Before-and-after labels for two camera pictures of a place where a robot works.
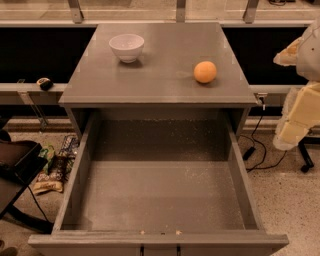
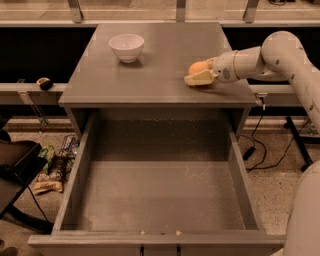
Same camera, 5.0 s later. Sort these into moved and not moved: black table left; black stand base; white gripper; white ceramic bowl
Moved: white gripper
Not moved: black table left; white ceramic bowl; black stand base
